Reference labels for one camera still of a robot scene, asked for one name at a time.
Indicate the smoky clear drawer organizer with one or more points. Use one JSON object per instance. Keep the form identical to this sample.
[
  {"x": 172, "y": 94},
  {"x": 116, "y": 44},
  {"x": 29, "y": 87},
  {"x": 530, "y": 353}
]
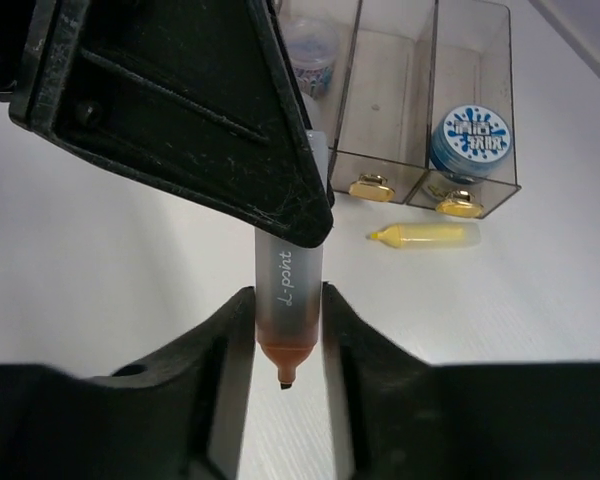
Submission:
[{"x": 402, "y": 65}]

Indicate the blue slime jar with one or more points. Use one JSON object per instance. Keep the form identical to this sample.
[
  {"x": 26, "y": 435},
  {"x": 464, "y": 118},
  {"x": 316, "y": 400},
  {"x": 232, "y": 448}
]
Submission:
[{"x": 470, "y": 143}]

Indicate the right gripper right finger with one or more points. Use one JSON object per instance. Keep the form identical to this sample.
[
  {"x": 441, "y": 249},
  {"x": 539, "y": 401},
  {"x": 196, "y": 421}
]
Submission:
[{"x": 394, "y": 416}]

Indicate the orange tip marker pen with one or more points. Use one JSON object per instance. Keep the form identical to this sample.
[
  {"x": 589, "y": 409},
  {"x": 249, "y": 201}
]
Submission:
[{"x": 288, "y": 285}]

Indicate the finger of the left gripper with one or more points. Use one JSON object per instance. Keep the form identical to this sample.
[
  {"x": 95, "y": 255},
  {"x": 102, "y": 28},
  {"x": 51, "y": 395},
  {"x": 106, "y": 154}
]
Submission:
[{"x": 194, "y": 98}]

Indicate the yellow highlighter pen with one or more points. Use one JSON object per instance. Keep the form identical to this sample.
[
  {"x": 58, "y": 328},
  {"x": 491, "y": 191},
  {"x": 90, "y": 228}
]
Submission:
[{"x": 428, "y": 235}]

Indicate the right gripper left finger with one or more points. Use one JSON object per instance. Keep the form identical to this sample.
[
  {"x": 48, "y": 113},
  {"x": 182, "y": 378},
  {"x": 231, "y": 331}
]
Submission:
[{"x": 177, "y": 413}]

